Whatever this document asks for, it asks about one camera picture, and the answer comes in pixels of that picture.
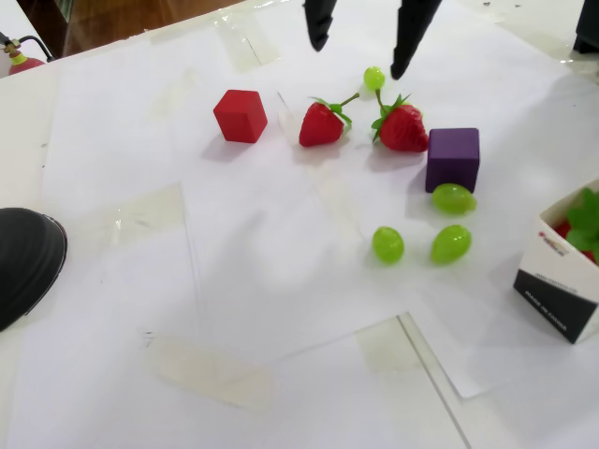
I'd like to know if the white and black cardboard box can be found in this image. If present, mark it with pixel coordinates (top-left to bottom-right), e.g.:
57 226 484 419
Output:
511 179 599 345

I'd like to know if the purple wooden cube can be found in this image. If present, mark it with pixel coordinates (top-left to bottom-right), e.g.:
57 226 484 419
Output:
424 127 481 196

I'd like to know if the red plastic strawberry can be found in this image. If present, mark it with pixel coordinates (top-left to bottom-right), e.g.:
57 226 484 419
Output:
371 88 430 154
298 92 361 149
551 186 599 266

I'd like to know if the red wooden cube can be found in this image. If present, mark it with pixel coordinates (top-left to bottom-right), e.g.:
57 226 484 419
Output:
212 89 269 143

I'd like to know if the red fire extinguisher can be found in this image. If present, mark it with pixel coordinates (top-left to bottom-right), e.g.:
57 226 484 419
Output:
0 31 56 78

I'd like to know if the black round object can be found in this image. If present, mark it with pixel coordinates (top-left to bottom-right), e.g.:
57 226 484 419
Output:
0 207 69 334

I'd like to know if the beige masking tape strip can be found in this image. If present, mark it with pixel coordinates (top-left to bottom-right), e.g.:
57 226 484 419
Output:
143 332 276 415
212 11 285 75
100 184 186 247
354 311 425 375

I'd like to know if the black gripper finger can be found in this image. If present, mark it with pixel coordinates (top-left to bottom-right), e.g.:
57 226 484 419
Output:
301 0 339 52
389 0 444 80

